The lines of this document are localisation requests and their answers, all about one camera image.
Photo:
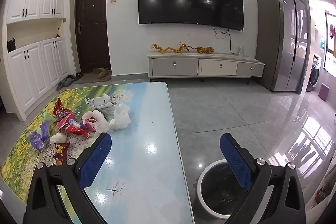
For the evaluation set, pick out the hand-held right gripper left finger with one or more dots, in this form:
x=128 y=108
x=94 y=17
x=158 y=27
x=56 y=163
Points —
x=94 y=158

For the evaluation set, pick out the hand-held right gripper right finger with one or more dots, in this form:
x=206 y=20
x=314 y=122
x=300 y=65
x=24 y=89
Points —
x=235 y=161

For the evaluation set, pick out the white round trash bin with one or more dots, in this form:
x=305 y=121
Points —
x=218 y=187

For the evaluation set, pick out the red shiny wrapper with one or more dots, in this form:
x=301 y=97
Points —
x=77 y=131

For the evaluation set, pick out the pink and white wrapper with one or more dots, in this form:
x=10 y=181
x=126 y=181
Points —
x=88 y=116

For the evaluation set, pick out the pink packet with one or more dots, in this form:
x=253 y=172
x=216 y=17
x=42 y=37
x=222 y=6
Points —
x=65 y=121

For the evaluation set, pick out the purple wrapper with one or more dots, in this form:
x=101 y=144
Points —
x=38 y=138

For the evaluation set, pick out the green paper scrap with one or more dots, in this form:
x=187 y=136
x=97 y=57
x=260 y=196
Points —
x=49 y=118

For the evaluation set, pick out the brown red snack packet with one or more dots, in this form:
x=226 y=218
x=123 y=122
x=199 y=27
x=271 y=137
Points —
x=60 y=151

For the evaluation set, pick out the white crumpled plastic wrap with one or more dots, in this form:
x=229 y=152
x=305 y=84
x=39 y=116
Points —
x=99 y=123

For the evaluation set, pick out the small white tissue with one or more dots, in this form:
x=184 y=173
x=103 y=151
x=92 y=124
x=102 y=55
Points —
x=57 y=138

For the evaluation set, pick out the white printed plastic bag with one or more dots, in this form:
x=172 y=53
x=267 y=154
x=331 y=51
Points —
x=101 y=102

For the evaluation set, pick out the landscape printed folding table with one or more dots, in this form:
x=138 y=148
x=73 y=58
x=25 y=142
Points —
x=147 y=134

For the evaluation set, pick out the brown door mat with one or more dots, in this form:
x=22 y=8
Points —
x=86 y=80

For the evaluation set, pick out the grey slipper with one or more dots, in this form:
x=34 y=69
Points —
x=61 y=85
x=69 y=80

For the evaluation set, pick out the black shoes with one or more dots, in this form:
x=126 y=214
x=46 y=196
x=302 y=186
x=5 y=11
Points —
x=78 y=75

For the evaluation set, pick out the white low television stand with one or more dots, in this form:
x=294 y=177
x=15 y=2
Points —
x=210 y=66

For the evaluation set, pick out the white panelled hallway cabinet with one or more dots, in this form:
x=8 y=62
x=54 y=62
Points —
x=26 y=77

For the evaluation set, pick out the purple square stool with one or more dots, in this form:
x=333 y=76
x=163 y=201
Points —
x=324 y=92

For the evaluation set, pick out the golden tiger figurine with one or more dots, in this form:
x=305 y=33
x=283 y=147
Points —
x=206 y=50

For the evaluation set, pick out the grey washing machine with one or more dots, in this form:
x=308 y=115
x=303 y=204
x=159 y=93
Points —
x=315 y=74

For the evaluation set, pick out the silver double-door refrigerator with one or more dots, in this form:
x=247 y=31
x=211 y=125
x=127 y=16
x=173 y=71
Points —
x=278 y=40

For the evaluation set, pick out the dark brown entrance door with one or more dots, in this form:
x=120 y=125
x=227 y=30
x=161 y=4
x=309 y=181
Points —
x=92 y=29

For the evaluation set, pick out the golden dragon figurine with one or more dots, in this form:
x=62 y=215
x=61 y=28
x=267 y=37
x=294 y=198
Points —
x=170 y=49

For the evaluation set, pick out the black bag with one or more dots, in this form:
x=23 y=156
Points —
x=11 y=45

